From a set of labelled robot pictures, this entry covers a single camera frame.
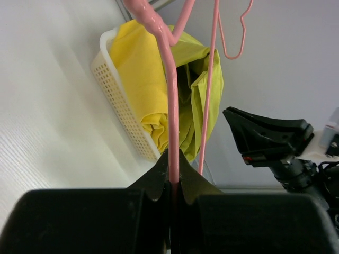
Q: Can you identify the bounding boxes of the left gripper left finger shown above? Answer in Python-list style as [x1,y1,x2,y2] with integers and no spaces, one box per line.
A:
[1,152,170,253]

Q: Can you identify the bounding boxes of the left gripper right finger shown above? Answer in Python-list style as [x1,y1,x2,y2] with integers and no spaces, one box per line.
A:
[179,155,338,253]

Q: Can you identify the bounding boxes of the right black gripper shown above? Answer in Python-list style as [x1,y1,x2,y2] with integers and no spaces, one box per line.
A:
[223,107,314,167]

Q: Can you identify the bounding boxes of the olive green trousers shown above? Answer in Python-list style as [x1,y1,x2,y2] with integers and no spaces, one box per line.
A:
[171,32,224,162]

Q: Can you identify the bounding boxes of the pink hanger of yellow trousers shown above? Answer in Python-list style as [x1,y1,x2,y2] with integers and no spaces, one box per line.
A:
[217,0,255,60]

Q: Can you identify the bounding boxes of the pink hanger of green trousers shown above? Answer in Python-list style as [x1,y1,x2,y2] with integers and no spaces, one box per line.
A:
[123,0,220,191]

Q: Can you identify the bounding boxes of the yellow trousers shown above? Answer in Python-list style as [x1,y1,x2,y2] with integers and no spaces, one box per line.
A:
[109,20,168,152]

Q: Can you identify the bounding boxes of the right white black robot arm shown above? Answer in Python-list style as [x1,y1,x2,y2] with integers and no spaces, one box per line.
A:
[223,107,338,228]

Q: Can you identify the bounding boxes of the white plastic basket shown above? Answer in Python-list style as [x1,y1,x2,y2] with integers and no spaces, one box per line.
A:
[90,28,160,162]

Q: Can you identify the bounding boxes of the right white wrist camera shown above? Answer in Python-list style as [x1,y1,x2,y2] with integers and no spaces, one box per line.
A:
[293,105,339,161]

